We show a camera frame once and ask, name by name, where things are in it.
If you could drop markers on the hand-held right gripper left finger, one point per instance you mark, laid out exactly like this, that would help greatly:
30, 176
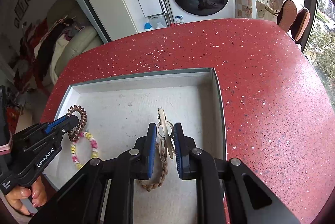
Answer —
151, 153

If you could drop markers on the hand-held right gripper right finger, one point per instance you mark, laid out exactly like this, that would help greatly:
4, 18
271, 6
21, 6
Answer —
178, 153

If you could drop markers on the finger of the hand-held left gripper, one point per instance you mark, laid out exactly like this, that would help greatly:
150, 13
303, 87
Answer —
70, 126
59, 123

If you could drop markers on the beige hair clip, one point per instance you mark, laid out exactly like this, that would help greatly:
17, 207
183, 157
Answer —
163, 122

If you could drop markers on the grey shallow tray box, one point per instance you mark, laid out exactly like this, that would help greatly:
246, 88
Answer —
117, 101

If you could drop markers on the person's left hand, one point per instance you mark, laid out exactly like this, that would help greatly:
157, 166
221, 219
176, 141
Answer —
36, 194

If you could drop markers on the red patterned box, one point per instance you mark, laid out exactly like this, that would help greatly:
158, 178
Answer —
11, 116

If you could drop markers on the pile of clothes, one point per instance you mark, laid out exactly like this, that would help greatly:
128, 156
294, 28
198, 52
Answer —
44, 48

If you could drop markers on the cream sofa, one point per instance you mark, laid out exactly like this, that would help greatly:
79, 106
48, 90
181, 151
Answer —
83, 38

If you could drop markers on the white bottle blue cap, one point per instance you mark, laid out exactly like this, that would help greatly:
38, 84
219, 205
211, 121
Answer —
148, 28

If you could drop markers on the translucent plastic jug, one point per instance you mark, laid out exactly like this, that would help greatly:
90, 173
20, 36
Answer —
158, 22

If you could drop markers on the beige tote bag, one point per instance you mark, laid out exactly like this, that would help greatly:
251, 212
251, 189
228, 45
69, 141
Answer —
264, 9

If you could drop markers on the small picture frame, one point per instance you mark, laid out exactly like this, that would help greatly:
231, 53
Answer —
16, 22

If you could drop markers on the large dark picture frame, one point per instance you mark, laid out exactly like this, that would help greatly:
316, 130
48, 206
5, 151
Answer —
21, 6

